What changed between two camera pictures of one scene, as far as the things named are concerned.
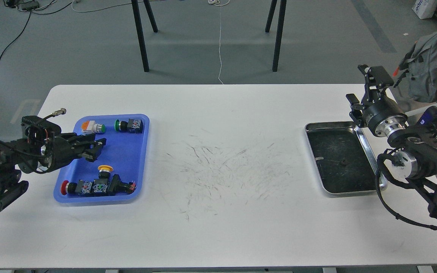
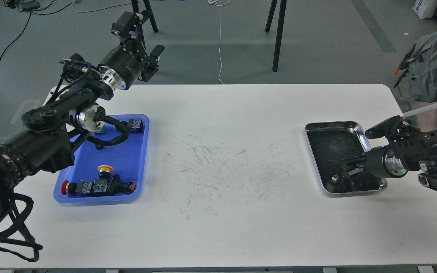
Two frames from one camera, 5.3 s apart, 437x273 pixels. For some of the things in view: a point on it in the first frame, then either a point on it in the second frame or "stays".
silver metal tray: [345, 162] stays
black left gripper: [56, 152] → [123, 66]
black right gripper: [384, 116] → [378, 163]
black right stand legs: [282, 16] stays
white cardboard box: [425, 9] stays
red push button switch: [98, 187] stays
